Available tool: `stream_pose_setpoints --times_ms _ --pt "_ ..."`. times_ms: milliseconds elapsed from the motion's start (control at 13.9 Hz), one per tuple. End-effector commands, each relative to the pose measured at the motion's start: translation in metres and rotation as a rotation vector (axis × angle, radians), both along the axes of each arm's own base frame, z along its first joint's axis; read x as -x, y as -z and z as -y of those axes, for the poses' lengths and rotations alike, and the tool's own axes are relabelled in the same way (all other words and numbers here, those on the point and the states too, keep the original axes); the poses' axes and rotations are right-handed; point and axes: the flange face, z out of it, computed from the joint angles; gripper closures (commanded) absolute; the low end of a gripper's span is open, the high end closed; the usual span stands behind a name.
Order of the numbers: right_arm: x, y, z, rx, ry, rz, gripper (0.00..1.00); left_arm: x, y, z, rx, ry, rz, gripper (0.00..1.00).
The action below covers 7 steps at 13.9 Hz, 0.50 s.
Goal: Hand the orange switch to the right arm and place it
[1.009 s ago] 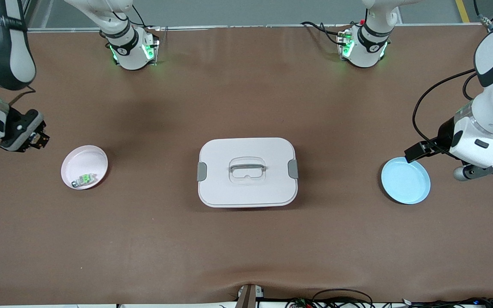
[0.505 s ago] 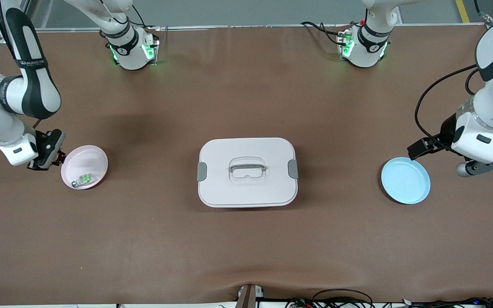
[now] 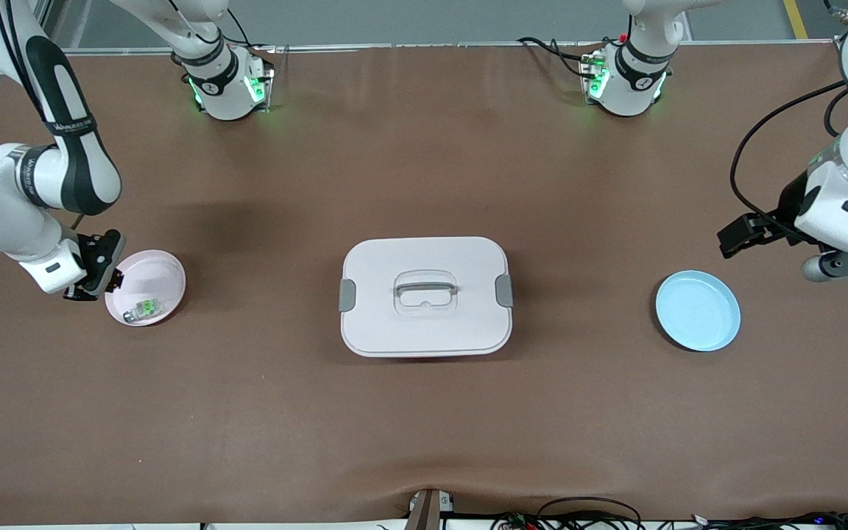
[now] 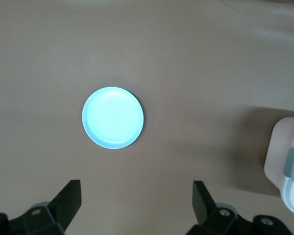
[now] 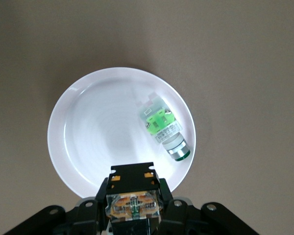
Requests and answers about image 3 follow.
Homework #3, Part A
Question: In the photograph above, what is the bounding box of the black cable bundle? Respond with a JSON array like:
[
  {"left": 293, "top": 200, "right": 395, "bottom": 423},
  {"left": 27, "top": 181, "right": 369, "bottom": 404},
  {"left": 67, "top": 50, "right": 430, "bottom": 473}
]
[{"left": 693, "top": 510, "right": 848, "bottom": 530}]

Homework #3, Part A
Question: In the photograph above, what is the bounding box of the brown table mat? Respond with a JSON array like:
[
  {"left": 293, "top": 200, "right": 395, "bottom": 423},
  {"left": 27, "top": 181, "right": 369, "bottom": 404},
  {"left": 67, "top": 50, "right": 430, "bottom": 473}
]
[{"left": 0, "top": 43, "right": 848, "bottom": 527}]

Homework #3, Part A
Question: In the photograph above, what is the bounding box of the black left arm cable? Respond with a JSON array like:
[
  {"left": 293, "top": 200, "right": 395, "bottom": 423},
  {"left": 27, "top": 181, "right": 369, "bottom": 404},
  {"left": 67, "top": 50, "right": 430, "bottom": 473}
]
[{"left": 731, "top": 79, "right": 848, "bottom": 240}]

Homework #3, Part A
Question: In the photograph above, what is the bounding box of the pink round plate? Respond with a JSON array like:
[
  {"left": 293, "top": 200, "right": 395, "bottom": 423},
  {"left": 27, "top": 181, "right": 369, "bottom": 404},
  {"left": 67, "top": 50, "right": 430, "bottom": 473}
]
[{"left": 105, "top": 250, "right": 188, "bottom": 328}]

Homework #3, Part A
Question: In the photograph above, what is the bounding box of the black cable at arm base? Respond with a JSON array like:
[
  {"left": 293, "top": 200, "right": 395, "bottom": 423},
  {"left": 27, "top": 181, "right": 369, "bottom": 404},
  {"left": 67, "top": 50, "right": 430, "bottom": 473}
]
[{"left": 518, "top": 37, "right": 588, "bottom": 78}]

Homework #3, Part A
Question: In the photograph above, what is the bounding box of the white lidded storage box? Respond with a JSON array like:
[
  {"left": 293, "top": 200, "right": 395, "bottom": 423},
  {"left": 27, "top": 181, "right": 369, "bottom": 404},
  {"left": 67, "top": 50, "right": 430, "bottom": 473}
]
[{"left": 339, "top": 236, "right": 515, "bottom": 359}]

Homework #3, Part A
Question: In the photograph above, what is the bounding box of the green and white switch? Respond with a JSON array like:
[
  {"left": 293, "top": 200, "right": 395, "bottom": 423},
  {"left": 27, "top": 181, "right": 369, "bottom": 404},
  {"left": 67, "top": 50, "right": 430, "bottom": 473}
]
[{"left": 124, "top": 298, "right": 169, "bottom": 324}]

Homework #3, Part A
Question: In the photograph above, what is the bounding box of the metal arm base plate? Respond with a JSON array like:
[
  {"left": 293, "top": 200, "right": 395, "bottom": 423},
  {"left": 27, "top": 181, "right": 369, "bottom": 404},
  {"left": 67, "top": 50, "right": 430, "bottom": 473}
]
[
  {"left": 579, "top": 50, "right": 605, "bottom": 100},
  {"left": 247, "top": 46, "right": 275, "bottom": 115}
]

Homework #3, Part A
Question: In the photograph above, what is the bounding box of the light blue round plate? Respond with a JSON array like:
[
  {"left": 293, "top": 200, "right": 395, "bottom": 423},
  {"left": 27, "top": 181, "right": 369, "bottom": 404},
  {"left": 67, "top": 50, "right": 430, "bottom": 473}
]
[{"left": 655, "top": 269, "right": 742, "bottom": 353}]

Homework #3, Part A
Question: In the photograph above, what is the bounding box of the black cable loop with wires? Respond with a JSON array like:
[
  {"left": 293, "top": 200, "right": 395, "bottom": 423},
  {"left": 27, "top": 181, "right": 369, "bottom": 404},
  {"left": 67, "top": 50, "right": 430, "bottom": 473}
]
[{"left": 490, "top": 497, "right": 646, "bottom": 530}]

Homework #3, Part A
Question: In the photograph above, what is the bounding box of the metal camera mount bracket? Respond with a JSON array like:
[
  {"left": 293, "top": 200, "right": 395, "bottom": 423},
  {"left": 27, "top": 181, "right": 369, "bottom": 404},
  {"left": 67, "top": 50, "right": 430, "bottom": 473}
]
[{"left": 406, "top": 488, "right": 456, "bottom": 530}]

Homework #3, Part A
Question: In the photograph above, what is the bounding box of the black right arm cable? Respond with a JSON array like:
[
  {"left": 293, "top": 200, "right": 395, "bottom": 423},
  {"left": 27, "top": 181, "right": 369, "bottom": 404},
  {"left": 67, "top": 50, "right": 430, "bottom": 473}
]
[{"left": 0, "top": 0, "right": 46, "bottom": 122}]

